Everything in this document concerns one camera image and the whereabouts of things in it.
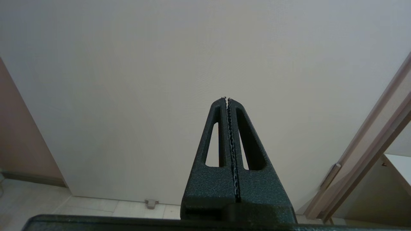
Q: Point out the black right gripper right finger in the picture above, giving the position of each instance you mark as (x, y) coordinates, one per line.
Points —
(263, 189)

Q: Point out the small metal door stop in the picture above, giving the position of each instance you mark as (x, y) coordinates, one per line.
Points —
(151, 203)

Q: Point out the cream white door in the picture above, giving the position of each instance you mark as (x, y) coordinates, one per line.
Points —
(160, 80)

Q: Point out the brown closet frame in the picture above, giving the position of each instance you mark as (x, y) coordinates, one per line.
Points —
(362, 150)

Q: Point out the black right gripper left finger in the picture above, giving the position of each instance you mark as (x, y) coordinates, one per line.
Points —
(208, 189)

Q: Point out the white closet shelf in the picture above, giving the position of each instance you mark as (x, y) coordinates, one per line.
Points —
(399, 166)

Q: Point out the closet frame hinge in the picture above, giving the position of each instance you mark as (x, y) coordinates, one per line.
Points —
(330, 175)

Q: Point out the dark baseboard strip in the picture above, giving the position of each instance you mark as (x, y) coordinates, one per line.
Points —
(32, 179)

